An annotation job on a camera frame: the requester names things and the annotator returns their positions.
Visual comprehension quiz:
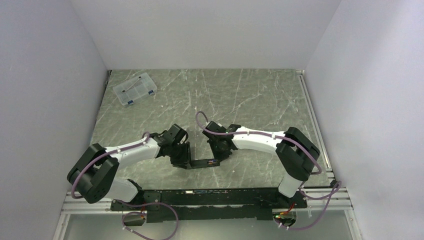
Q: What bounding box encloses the clear plastic organizer box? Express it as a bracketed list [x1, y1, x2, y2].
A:
[112, 72, 158, 106]

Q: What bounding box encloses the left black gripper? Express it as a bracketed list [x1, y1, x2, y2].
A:
[168, 140, 193, 169]

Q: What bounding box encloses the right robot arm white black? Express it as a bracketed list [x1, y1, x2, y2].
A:
[202, 121, 322, 208]

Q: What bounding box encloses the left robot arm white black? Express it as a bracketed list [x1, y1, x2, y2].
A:
[66, 124, 188, 210]

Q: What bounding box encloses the black remote control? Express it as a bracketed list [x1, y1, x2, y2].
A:
[184, 159, 220, 170]

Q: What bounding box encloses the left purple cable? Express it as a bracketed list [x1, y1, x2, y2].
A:
[70, 131, 152, 200]

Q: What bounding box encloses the aluminium side rail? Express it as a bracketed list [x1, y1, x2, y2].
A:
[296, 69, 333, 173]

